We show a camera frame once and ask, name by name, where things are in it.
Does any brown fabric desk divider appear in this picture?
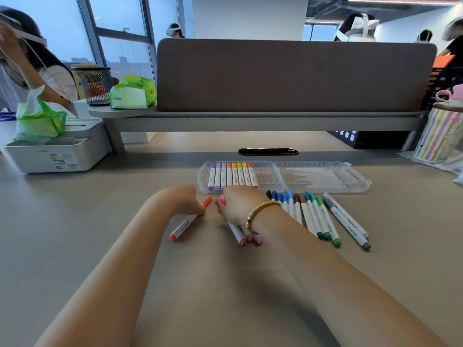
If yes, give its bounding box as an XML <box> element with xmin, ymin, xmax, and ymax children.
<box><xmin>156</xmin><ymin>38</ymin><xmax>437</xmax><ymax>112</ymax></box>

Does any black plastic file rack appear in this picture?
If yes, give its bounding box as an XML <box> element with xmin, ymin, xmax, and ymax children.
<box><xmin>421</xmin><ymin>53</ymin><xmax>463</xmax><ymax>111</ymax></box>

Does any orange paper sheet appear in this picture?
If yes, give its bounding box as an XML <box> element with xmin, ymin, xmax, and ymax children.
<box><xmin>432</xmin><ymin>54</ymin><xmax>456</xmax><ymax>69</ymax></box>

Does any small white box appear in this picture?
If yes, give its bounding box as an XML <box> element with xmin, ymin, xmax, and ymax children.
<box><xmin>73</xmin><ymin>99</ymin><xmax>96</xmax><ymax>120</ymax></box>

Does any white desk organizer box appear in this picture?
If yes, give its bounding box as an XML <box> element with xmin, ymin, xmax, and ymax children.
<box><xmin>5</xmin><ymin>117</ymin><xmax>111</xmax><ymax>174</ymax></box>

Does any striped tumbler pink lid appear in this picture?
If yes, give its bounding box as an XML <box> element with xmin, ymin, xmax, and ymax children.
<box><xmin>413</xmin><ymin>84</ymin><xmax>463</xmax><ymax>164</ymax></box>

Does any crumpled green tissue pack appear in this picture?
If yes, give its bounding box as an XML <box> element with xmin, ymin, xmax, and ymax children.
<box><xmin>14</xmin><ymin>86</ymin><xmax>68</xmax><ymax>145</ymax></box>

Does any white tissue paper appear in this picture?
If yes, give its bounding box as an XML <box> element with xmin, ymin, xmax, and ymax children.
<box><xmin>399</xmin><ymin>151</ymin><xmax>463</xmax><ymax>174</ymax></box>

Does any gold bead bracelet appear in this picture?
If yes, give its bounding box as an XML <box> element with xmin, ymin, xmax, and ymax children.
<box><xmin>245</xmin><ymin>200</ymin><xmax>282</xmax><ymax>235</ymax></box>

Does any person's right forearm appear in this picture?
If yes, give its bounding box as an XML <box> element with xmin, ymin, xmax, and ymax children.
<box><xmin>253</xmin><ymin>204</ymin><xmax>449</xmax><ymax>347</ymax></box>

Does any person's left hand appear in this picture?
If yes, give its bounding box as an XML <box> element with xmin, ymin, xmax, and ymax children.
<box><xmin>164</xmin><ymin>185</ymin><xmax>207</xmax><ymax>216</ymax></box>

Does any white headset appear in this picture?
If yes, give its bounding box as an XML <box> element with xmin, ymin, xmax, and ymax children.
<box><xmin>0</xmin><ymin>12</ymin><xmax>48</xmax><ymax>47</ymax></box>

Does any clear plastic marker case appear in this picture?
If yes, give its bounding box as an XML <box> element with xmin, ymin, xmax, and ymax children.
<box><xmin>196</xmin><ymin>160</ymin><xmax>371</xmax><ymax>196</ymax></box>

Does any linear ceiling light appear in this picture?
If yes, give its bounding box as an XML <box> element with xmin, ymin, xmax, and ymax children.
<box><xmin>348</xmin><ymin>0</ymin><xmax>463</xmax><ymax>5</ymax></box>

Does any orange-red-ended white marker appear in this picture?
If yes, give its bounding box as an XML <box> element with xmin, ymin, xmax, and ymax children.
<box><xmin>169</xmin><ymin>196</ymin><xmax>213</xmax><ymax>243</ymax></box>

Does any black mesh pen holder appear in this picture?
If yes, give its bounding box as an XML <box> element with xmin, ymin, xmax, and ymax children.
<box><xmin>71</xmin><ymin>65</ymin><xmax>113</xmax><ymax>107</ymax></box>

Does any black smartphone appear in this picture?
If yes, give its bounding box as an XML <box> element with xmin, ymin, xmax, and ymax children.
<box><xmin>238</xmin><ymin>147</ymin><xmax>300</xmax><ymax>156</ymax></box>

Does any group of cool-coloured white markers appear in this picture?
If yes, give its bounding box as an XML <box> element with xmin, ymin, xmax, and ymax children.
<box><xmin>266</xmin><ymin>190</ymin><xmax>371</xmax><ymax>252</ymax></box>

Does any person's right hand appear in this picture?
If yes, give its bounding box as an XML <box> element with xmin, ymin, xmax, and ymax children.
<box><xmin>216</xmin><ymin>185</ymin><xmax>270</xmax><ymax>228</ymax></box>

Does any dark window frame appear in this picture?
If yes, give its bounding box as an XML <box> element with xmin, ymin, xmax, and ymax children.
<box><xmin>76</xmin><ymin>0</ymin><xmax>194</xmax><ymax>80</ymax></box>

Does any person's left forearm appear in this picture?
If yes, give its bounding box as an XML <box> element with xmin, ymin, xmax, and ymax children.
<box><xmin>34</xmin><ymin>198</ymin><xmax>185</xmax><ymax>347</ymax></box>

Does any red-ended white marker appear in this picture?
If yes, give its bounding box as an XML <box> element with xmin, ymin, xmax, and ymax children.
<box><xmin>247</xmin><ymin>162</ymin><xmax>259</xmax><ymax>189</ymax></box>

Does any grey desk riser shelf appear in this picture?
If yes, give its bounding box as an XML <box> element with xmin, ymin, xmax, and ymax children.
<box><xmin>88</xmin><ymin>104</ymin><xmax>429</xmax><ymax>156</ymax></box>

